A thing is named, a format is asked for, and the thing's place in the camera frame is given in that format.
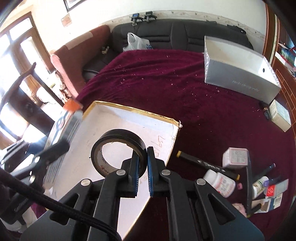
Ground black marker yellow cap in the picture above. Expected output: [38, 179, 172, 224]
[177, 151, 240, 181]

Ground white pill bottle red label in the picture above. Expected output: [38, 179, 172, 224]
[203, 170, 236, 198]

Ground white orange toothpaste box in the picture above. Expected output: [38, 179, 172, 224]
[43, 99, 83, 190]

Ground pink fluffy ball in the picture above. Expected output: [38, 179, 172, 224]
[232, 203, 247, 217]

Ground long black marker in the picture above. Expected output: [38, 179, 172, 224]
[246, 154, 262, 218]

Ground blue white medicine box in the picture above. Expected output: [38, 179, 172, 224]
[252, 193, 283, 213]

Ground red grey carton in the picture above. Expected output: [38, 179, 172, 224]
[265, 179, 289, 198]

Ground white gold-rimmed cardboard tray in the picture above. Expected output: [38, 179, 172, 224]
[47, 101, 182, 239]

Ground dark wooden chair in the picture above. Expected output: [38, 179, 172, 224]
[1, 63, 54, 136]

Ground small white square box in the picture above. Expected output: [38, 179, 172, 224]
[222, 148, 249, 169]

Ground maroon velvet bed cover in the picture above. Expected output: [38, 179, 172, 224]
[76, 49, 295, 240]

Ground white bottle green label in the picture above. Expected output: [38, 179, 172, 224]
[252, 176, 269, 200]

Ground black marker purple cap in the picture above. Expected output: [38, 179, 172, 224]
[252, 163, 276, 183]

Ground red-brown armchair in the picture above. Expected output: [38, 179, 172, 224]
[50, 25, 110, 97]

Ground small black device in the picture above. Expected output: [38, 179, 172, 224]
[260, 101, 271, 120]

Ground small white cardboard box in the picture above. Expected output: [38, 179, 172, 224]
[269, 99, 292, 132]

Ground long silver cardboard box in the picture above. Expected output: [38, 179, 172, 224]
[204, 36, 281, 104]

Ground white plastic bag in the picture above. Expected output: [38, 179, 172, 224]
[123, 32, 153, 52]

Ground black leather sofa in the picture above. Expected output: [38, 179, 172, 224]
[82, 19, 253, 82]

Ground blue black clamp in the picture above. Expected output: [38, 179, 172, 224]
[131, 13, 142, 26]

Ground grey black clamp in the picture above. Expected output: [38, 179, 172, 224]
[144, 11, 157, 23]

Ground brick-pattern wooden cabinet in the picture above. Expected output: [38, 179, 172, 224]
[265, 4, 296, 121]

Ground black braided cable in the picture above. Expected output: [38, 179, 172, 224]
[0, 166, 122, 241]

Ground framed wall painting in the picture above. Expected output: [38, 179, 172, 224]
[63, 0, 85, 12]

